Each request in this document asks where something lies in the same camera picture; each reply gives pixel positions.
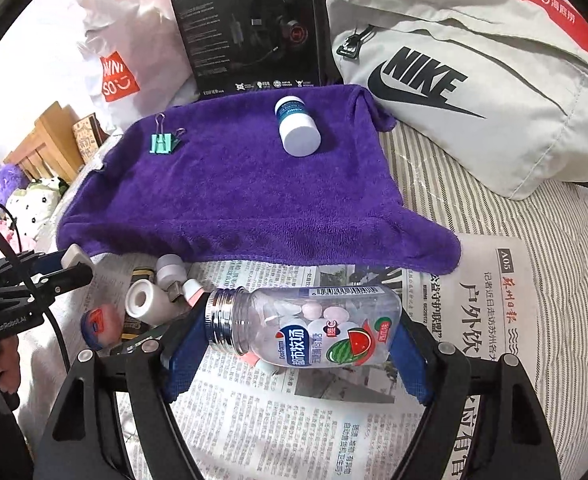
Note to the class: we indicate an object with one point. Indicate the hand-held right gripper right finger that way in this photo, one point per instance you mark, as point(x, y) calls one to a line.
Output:
point(414, 365)

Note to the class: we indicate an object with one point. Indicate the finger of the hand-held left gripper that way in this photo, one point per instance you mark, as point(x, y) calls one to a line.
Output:
point(41, 262)
point(63, 282)

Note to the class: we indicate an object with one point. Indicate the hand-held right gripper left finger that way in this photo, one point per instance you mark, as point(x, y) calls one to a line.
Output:
point(183, 355)

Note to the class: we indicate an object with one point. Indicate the white charger plug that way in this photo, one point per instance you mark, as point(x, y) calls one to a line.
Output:
point(76, 257)

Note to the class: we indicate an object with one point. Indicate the red blue round case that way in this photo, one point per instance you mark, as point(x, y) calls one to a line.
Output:
point(102, 327)

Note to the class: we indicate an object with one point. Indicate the white tape roll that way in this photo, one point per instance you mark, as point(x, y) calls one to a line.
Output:
point(148, 305)

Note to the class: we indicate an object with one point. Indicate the brown chocolate bar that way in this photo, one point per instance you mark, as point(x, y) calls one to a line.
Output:
point(142, 276)

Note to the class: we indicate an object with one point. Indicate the white usb light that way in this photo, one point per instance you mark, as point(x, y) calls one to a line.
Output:
point(169, 270)

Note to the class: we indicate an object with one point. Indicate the clear candy bottle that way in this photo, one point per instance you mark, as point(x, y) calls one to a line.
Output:
point(299, 330)

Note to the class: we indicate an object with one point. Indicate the white black-dotted plush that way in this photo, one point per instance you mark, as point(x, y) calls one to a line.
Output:
point(31, 212)

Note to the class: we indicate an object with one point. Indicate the purple plush toy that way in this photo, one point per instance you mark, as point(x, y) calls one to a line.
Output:
point(7, 179)

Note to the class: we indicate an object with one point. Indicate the wooden headboard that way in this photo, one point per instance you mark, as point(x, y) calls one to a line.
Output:
point(43, 140)

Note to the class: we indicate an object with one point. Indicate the newspaper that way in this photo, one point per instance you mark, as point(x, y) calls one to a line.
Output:
point(299, 425)

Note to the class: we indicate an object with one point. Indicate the patterned notebook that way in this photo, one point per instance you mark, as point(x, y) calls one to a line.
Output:
point(87, 137)

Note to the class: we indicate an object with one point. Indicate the purple towel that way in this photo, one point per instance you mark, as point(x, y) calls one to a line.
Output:
point(249, 200)

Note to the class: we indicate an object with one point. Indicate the green binder clip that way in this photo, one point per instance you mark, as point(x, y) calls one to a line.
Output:
point(161, 144)

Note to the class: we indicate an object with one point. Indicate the white plastic shopping bag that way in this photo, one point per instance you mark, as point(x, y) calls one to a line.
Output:
point(118, 35)

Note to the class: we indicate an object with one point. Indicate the white pill bottle blue label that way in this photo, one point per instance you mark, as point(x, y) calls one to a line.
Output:
point(299, 135)

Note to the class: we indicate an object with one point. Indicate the grey waist bag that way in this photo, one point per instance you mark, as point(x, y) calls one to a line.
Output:
point(499, 125)

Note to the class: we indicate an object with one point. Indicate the black headphone box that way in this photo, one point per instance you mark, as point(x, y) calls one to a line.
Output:
point(213, 35)

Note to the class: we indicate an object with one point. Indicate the red paper bag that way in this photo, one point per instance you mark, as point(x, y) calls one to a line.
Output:
point(564, 5)

